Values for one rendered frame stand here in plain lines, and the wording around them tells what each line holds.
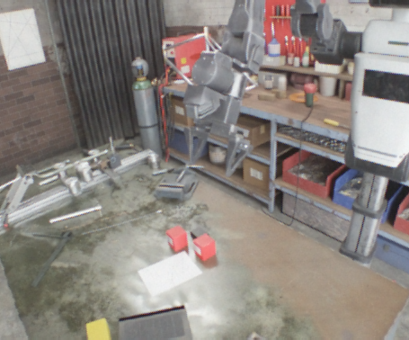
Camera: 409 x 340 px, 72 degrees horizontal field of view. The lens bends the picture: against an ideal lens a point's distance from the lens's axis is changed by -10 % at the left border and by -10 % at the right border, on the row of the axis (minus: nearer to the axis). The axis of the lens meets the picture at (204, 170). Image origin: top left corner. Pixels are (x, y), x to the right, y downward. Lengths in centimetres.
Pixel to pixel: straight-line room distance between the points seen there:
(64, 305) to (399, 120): 104
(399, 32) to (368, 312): 75
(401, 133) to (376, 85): 16
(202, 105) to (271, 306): 49
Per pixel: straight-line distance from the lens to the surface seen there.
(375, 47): 105
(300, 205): 237
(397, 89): 97
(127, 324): 77
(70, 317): 86
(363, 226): 123
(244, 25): 65
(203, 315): 78
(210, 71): 57
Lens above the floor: 152
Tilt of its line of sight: 29 degrees down
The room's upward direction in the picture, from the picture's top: 5 degrees counter-clockwise
